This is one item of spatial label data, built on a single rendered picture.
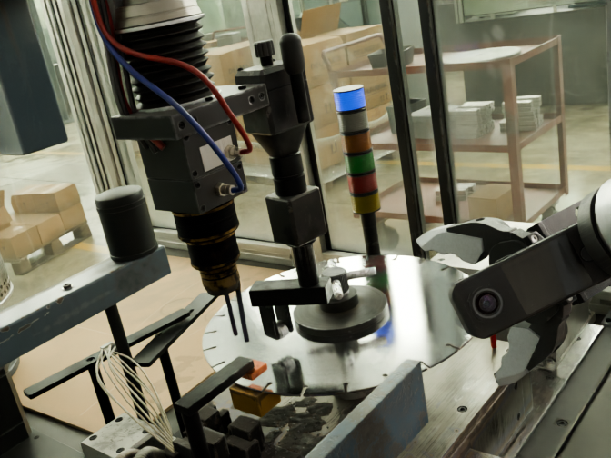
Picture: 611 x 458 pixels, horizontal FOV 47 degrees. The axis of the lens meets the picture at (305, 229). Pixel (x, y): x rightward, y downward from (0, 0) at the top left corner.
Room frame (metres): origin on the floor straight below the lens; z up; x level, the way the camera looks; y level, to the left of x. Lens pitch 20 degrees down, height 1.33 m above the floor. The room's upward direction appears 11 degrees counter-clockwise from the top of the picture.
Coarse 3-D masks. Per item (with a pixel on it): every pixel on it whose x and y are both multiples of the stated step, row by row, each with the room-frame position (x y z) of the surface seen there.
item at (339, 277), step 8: (328, 264) 0.78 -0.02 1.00; (328, 272) 0.74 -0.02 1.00; (336, 272) 0.74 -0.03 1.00; (344, 272) 0.73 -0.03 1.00; (352, 272) 0.74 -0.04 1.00; (360, 272) 0.74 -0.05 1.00; (368, 272) 0.74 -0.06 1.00; (336, 280) 0.72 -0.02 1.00; (344, 280) 0.73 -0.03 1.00; (336, 288) 0.70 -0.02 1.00; (344, 288) 0.73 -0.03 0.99; (336, 296) 0.69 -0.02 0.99; (344, 296) 0.73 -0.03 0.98
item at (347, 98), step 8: (336, 88) 1.05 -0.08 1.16; (344, 88) 1.04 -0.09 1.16; (352, 88) 1.03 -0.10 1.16; (360, 88) 1.02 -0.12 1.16; (336, 96) 1.03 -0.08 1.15; (344, 96) 1.02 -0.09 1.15; (352, 96) 1.01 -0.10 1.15; (360, 96) 1.02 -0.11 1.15; (336, 104) 1.03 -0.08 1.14; (344, 104) 1.02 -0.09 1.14; (352, 104) 1.01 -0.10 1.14; (360, 104) 1.02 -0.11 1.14
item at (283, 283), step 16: (304, 256) 0.66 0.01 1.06; (304, 272) 0.66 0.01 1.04; (256, 288) 0.68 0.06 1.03; (272, 288) 0.67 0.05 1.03; (288, 288) 0.67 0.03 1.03; (304, 288) 0.66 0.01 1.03; (320, 288) 0.65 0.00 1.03; (256, 304) 0.68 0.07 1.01; (272, 304) 0.67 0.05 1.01; (288, 304) 0.67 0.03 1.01; (304, 304) 0.66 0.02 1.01; (272, 320) 0.67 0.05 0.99; (288, 320) 0.68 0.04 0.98; (272, 336) 0.67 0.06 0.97
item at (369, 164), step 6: (372, 150) 1.03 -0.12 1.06; (348, 156) 1.02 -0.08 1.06; (354, 156) 1.02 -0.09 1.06; (360, 156) 1.01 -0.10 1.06; (366, 156) 1.02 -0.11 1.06; (372, 156) 1.03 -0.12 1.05; (348, 162) 1.02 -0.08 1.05; (354, 162) 1.02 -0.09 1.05; (360, 162) 1.01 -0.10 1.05; (366, 162) 1.02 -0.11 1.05; (372, 162) 1.02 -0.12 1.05; (348, 168) 1.02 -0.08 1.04; (354, 168) 1.02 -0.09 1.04; (360, 168) 1.01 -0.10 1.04; (366, 168) 1.02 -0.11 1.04; (372, 168) 1.02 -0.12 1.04
